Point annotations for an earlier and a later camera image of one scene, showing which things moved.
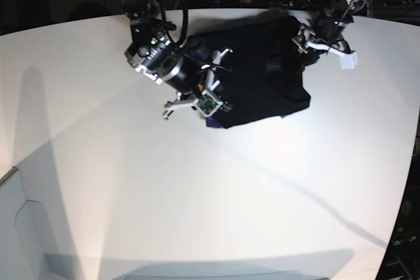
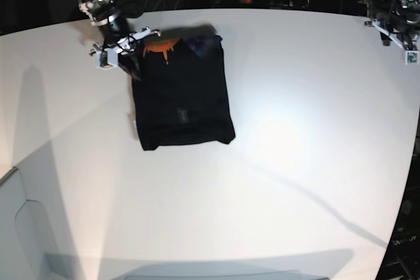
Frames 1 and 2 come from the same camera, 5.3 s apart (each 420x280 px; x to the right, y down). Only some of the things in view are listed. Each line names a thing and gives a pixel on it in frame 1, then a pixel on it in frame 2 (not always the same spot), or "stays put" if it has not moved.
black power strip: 275,0 stays put
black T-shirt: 259,69 -> 182,96
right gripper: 301,41 -> 407,39
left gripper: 209,101 -> 128,61
